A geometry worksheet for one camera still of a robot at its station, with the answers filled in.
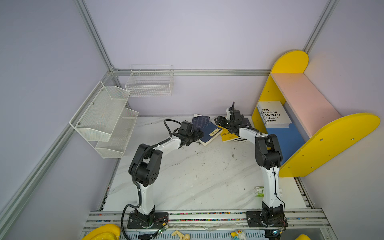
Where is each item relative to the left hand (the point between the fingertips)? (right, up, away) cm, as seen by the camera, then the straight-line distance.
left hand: (198, 136), depth 96 cm
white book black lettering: (+50, +14, 0) cm, 52 cm away
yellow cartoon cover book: (+21, 0, +11) cm, 23 cm away
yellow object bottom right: (+47, -45, -29) cm, 71 cm away
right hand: (+14, +12, +9) cm, 20 cm away
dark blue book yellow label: (+9, +3, +11) cm, 15 cm away
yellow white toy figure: (+18, -44, -29) cm, 56 cm away
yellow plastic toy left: (-44, -43, -28) cm, 68 cm away
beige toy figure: (-8, -45, -28) cm, 54 cm away
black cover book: (+36, +10, +15) cm, 41 cm away
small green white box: (+32, -29, -17) cm, 46 cm away
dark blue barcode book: (+1, +11, +19) cm, 22 cm away
